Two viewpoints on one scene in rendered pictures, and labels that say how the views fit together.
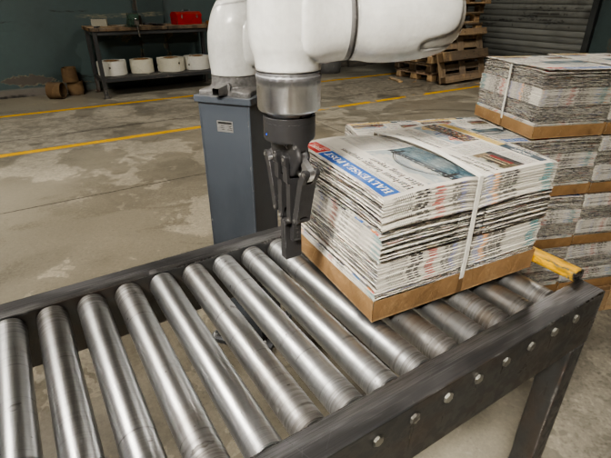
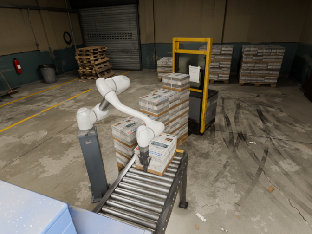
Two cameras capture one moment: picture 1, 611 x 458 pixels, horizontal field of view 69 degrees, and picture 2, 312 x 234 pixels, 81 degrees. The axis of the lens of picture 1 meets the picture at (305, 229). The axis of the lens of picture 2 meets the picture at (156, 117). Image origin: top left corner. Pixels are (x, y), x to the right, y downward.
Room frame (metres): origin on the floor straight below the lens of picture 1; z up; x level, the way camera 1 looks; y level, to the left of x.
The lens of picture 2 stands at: (-0.43, 0.68, 2.04)
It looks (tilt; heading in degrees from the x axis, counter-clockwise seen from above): 26 degrees down; 324
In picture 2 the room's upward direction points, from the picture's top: 2 degrees counter-clockwise
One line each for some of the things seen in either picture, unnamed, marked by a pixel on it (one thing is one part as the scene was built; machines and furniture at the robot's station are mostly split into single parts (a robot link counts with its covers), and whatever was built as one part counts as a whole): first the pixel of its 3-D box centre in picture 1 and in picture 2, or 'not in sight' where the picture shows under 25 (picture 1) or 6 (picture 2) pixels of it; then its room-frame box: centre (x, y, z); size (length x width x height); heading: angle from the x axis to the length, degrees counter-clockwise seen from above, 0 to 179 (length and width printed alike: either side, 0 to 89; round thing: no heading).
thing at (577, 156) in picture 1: (482, 223); (150, 137); (1.70, -0.76, 0.42); 1.17 x 0.39 x 0.83; 102
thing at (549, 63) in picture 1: (549, 62); (153, 97); (1.73, -0.89, 1.06); 0.37 x 0.29 x 0.01; 11
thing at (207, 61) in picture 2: not in sight; (204, 89); (1.61, -1.96, 0.97); 0.09 x 0.09 x 1.75; 12
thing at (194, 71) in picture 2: not in sight; (190, 71); (1.94, -1.91, 1.27); 0.57 x 0.01 x 0.65; 12
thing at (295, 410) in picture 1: (240, 335); (142, 190); (0.58, 0.11, 0.77); 0.47 x 0.05 x 0.05; 32
